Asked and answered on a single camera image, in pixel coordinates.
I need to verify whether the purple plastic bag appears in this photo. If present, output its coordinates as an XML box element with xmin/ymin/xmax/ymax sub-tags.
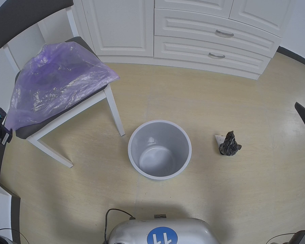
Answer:
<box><xmin>5</xmin><ymin>42</ymin><xmax>120</xmax><ymax>131</ymax></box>

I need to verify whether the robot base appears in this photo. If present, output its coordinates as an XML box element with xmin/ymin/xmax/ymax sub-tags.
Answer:
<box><xmin>109</xmin><ymin>215</ymin><xmax>219</xmax><ymax>244</ymax></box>

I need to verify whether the white chair grey seat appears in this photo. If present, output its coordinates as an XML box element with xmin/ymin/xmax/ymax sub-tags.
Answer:
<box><xmin>0</xmin><ymin>0</ymin><xmax>126</xmax><ymax>168</ymax></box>

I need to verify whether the black plastic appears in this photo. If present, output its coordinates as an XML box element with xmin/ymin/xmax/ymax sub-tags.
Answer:
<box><xmin>219</xmin><ymin>131</ymin><xmax>242</xmax><ymax>157</ymax></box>

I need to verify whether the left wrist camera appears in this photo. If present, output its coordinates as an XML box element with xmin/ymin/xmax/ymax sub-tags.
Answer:
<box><xmin>0</xmin><ymin>107</ymin><xmax>7</xmax><ymax>129</ymax></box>

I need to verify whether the white trash bin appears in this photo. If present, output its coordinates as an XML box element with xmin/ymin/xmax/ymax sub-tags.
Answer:
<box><xmin>128</xmin><ymin>120</ymin><xmax>192</xmax><ymax>180</ymax></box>

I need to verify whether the black cable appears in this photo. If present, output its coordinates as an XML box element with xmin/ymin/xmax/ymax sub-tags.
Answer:
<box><xmin>104</xmin><ymin>208</ymin><xmax>136</xmax><ymax>244</ymax></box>
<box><xmin>0</xmin><ymin>228</ymin><xmax>24</xmax><ymax>244</ymax></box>
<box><xmin>269</xmin><ymin>233</ymin><xmax>298</xmax><ymax>244</ymax></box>

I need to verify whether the white paper scrap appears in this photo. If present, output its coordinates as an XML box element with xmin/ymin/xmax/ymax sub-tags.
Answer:
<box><xmin>215</xmin><ymin>134</ymin><xmax>227</xmax><ymax>147</ymax></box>

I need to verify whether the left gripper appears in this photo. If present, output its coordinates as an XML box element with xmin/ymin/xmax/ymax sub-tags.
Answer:
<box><xmin>0</xmin><ymin>126</ymin><xmax>14</xmax><ymax>145</ymax></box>

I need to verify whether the white wardrobe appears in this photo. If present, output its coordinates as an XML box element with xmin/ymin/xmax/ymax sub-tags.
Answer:
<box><xmin>71</xmin><ymin>0</ymin><xmax>299</xmax><ymax>80</ymax></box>

